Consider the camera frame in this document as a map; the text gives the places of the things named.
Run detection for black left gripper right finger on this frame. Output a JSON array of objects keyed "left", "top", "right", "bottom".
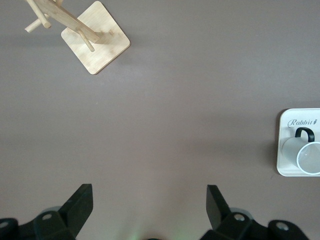
[{"left": 202, "top": 184, "right": 308, "bottom": 240}]

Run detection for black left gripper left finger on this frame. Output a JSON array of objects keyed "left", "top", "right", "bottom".
[{"left": 0, "top": 183, "right": 94, "bottom": 240}]

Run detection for white smiley mug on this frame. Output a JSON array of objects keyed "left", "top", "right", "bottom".
[{"left": 281, "top": 126, "right": 320, "bottom": 175}]

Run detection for cream rabbit print tray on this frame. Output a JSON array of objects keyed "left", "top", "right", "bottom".
[{"left": 276, "top": 107, "right": 320, "bottom": 177}]

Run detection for brown table cover sheet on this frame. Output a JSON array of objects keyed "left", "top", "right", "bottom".
[{"left": 0, "top": 0, "right": 320, "bottom": 240}]

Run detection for wooden mug tree stand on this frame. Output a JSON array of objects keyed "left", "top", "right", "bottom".
[{"left": 24, "top": 0, "right": 132, "bottom": 75}]

